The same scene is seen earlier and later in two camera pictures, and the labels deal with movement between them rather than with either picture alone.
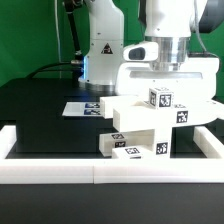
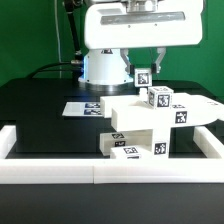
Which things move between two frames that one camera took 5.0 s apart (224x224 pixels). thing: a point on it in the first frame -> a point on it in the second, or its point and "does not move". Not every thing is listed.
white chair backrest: [133, 114] does not move
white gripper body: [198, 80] -> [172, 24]
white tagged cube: [160, 98] does not move
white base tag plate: [82, 109] does not move
